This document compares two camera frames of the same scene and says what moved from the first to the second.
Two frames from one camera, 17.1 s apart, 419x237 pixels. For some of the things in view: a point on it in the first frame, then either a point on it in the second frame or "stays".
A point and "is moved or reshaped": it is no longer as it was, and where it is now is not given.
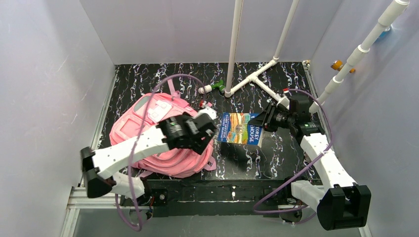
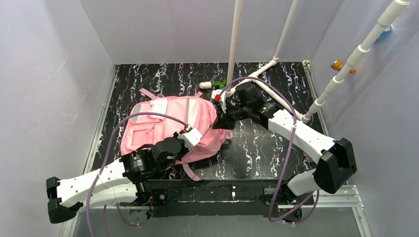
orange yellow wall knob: x=338 y=64 stays
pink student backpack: x=141 y=114 is moved or reshaped
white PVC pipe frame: x=398 y=8 stays
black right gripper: x=268 y=117 -> x=225 y=117
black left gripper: x=203 y=131 -> x=178 y=143
